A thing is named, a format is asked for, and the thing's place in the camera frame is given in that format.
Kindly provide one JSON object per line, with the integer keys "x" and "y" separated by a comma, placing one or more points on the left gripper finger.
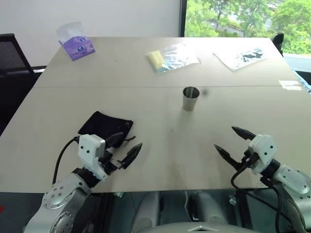
{"x": 131, "y": 153}
{"x": 114, "y": 138}

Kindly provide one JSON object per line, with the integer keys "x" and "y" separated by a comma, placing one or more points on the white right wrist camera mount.
{"x": 263, "y": 150}

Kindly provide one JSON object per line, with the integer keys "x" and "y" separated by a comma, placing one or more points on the purple tissue box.
{"x": 77, "y": 47}

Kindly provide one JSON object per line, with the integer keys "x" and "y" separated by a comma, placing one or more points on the metal table clamp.
{"x": 119, "y": 194}
{"x": 232, "y": 197}

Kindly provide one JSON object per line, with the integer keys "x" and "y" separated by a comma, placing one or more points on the clear silver plastic bag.
{"x": 239, "y": 58}

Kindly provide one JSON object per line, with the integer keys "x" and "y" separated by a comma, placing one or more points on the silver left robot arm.
{"x": 60, "y": 194}

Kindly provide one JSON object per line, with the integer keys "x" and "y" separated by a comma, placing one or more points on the black chair headrest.
{"x": 278, "y": 40}

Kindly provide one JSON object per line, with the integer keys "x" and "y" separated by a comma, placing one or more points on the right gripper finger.
{"x": 243, "y": 132}
{"x": 225, "y": 154}

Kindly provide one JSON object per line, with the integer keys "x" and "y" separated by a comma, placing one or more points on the clear bag with yellow cloth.
{"x": 173, "y": 57}

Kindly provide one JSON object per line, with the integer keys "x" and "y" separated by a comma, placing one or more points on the grey rounded robot leg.
{"x": 145, "y": 208}
{"x": 210, "y": 207}

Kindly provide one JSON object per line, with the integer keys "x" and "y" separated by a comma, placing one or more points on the stainless steel cup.
{"x": 190, "y": 100}

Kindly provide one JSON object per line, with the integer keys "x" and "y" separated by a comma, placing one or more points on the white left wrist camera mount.
{"x": 88, "y": 148}

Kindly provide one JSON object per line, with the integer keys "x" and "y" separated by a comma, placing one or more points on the black mesh office chair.
{"x": 13, "y": 63}

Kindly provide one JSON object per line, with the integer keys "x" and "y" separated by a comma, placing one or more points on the blue patterned cloth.
{"x": 305, "y": 83}

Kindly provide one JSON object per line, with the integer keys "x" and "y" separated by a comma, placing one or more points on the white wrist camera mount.
{"x": 263, "y": 150}
{"x": 88, "y": 148}

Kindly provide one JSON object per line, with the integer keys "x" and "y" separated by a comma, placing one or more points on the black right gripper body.
{"x": 247, "y": 161}

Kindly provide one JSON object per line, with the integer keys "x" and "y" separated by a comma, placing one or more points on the white tape strip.
{"x": 289, "y": 85}

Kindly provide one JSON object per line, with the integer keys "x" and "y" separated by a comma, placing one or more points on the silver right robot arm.
{"x": 292, "y": 184}

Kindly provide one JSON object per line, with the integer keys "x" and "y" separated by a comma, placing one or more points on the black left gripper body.
{"x": 109, "y": 165}

